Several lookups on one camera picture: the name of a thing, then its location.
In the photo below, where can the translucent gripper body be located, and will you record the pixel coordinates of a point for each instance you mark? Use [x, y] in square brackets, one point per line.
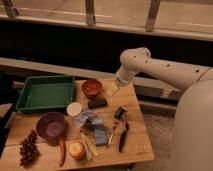
[112, 89]

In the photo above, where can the red chili pepper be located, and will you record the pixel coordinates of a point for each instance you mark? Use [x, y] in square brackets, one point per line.
[62, 150]

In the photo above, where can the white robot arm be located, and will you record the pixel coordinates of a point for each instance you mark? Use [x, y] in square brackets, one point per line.
[192, 137]

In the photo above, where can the dark brown block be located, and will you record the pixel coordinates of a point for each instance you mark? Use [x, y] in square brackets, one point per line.
[96, 103]

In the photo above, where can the red bowl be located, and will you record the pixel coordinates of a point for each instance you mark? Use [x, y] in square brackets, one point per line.
[91, 88]

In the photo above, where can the black small tool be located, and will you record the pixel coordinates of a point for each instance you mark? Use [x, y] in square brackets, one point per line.
[119, 112]

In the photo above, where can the silver fork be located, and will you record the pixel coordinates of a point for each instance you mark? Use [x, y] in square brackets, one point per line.
[115, 125]

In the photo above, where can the blue cloth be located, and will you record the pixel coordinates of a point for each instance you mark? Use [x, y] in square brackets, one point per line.
[100, 135]

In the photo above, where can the white cup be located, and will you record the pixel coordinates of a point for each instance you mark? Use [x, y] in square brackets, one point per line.
[73, 109]

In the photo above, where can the wooden spatula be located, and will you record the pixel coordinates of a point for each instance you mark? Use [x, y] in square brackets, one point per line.
[89, 146]

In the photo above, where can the green plastic tray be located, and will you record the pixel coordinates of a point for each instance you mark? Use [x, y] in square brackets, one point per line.
[43, 93]

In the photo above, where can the red yellow apple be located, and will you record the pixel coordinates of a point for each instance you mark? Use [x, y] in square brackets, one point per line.
[76, 150]

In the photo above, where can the purple bowl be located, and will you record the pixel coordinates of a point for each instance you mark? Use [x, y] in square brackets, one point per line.
[51, 125]

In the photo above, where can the bunch of dark grapes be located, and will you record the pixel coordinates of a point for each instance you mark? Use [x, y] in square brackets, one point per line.
[28, 149]

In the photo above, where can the black handled knife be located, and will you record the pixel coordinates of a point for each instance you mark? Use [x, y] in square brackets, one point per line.
[123, 137]

